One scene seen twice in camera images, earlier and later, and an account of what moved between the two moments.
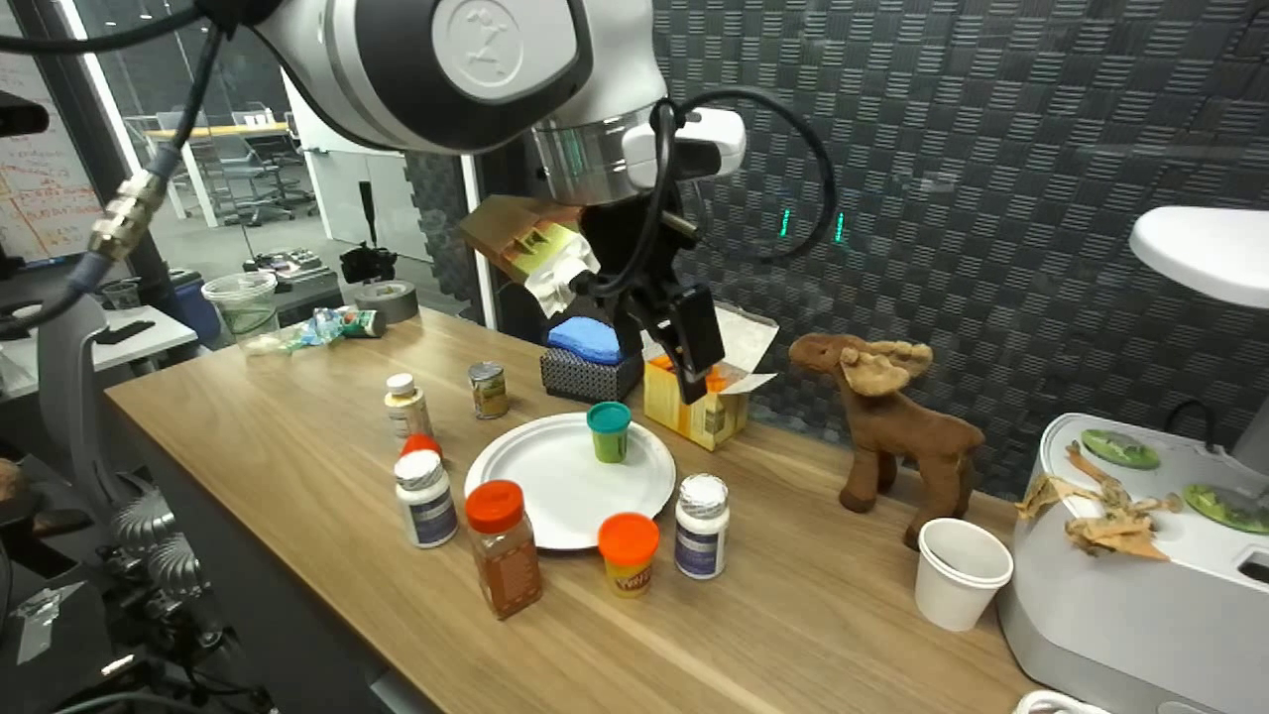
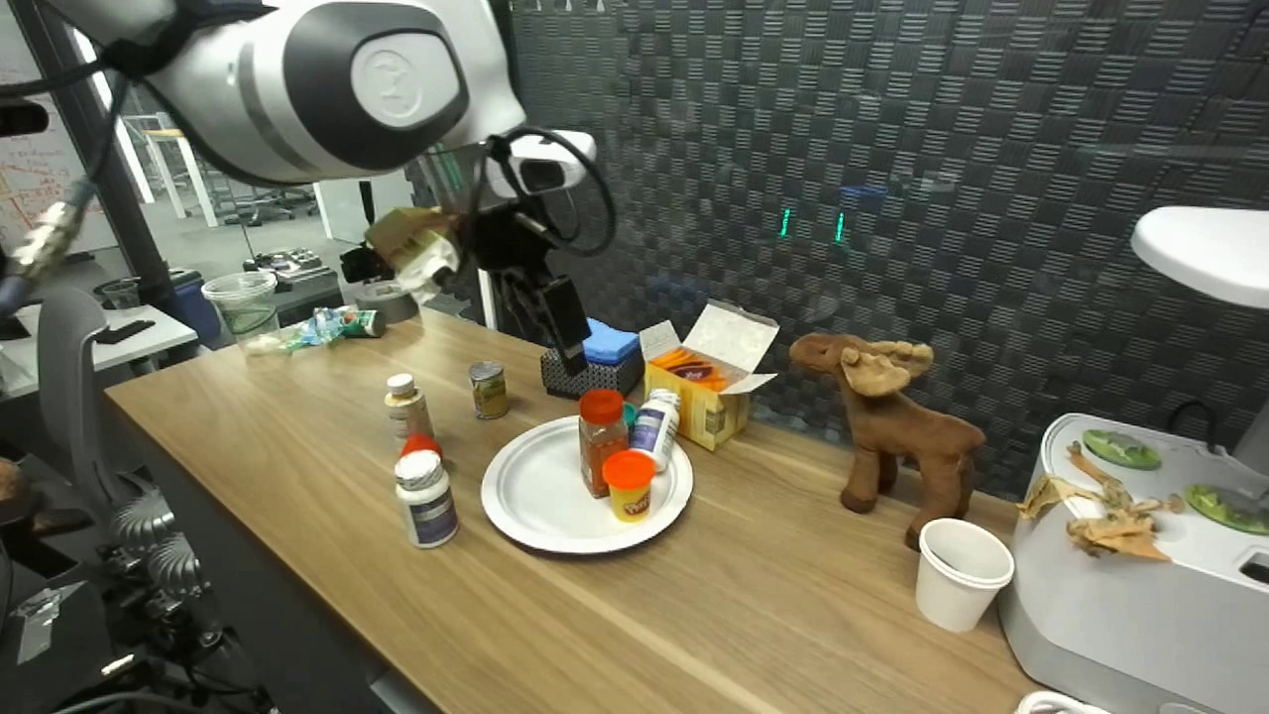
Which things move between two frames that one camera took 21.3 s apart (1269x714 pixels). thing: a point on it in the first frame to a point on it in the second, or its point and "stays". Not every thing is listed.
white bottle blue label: x=703 y=527 to x=657 y=419
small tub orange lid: x=628 y=549 to x=628 y=478
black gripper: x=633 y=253 to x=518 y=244
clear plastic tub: x=247 y=300 stays
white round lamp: x=1219 y=253 stays
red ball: x=421 y=442 stays
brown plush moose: x=886 y=433 stays
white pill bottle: x=425 y=499 stays
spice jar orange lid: x=504 y=549 to x=602 y=405
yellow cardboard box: x=719 y=409 stays
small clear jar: x=491 y=389 stays
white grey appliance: x=1138 y=569 stays
